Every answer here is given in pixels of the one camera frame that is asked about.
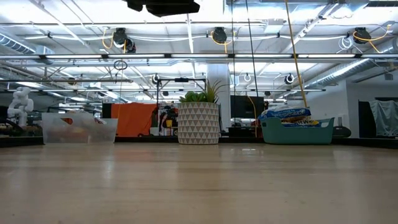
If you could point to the clear plastic bin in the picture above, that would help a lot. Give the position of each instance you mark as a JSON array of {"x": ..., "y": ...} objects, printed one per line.
[{"x": 107, "y": 137}]

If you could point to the white robot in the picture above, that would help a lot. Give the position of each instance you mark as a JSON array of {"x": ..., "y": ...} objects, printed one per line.
[{"x": 20, "y": 104}]

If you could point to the ceiling air duct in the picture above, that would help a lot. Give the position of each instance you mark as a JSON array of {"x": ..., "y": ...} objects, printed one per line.
[
  {"x": 18, "y": 46},
  {"x": 342, "y": 71}
]

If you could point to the black screen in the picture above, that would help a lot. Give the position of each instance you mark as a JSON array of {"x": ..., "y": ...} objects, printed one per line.
[{"x": 245, "y": 105}]

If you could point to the teal plastic bin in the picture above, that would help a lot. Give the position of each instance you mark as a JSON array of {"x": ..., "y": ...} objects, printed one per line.
[{"x": 295, "y": 135}]

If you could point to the black round base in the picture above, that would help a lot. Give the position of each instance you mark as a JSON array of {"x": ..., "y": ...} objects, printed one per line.
[{"x": 341, "y": 132}]

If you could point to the black camera rig frame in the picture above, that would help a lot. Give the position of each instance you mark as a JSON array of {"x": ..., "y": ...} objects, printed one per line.
[{"x": 181, "y": 80}]

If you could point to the red orange divider panel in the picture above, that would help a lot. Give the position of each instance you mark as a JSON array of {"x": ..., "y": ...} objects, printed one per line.
[{"x": 133, "y": 119}]

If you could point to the long ceiling light strip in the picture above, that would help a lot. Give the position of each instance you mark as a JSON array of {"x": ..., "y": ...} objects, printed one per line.
[{"x": 199, "y": 56}]

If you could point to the red black equipment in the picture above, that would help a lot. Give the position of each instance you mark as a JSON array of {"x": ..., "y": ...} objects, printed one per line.
[{"x": 168, "y": 118}]

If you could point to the grey hanging cloth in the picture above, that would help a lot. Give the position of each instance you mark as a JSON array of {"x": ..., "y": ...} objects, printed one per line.
[{"x": 385, "y": 118}]

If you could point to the potted plant triangle pattern pot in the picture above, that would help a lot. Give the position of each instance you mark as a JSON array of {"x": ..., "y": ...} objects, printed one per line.
[{"x": 198, "y": 124}]

